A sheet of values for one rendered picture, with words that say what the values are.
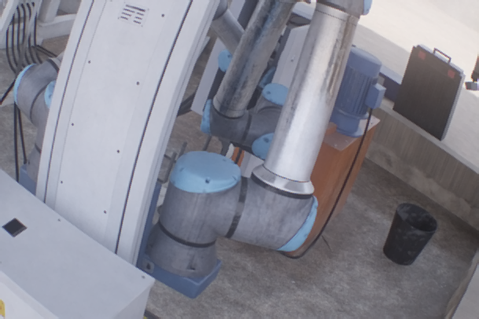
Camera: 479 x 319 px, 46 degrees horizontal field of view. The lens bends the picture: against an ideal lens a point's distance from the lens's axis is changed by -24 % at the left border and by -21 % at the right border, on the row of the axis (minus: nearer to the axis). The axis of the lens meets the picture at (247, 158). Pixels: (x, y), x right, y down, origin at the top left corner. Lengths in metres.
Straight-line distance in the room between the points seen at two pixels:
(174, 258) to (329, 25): 0.66
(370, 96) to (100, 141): 2.01
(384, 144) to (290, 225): 3.36
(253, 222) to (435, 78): 3.50
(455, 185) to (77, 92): 3.67
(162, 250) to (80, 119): 0.39
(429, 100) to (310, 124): 3.46
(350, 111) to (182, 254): 1.86
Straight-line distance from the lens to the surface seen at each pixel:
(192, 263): 1.64
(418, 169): 4.85
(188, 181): 1.54
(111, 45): 1.44
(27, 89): 1.86
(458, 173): 4.76
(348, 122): 3.35
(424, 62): 4.94
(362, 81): 3.27
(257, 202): 1.57
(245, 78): 1.72
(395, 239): 3.68
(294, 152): 1.56
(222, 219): 1.57
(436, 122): 4.97
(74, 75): 1.51
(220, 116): 1.81
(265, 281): 3.12
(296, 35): 2.13
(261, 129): 1.85
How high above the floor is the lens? 1.69
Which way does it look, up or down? 24 degrees down
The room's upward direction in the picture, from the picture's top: 20 degrees clockwise
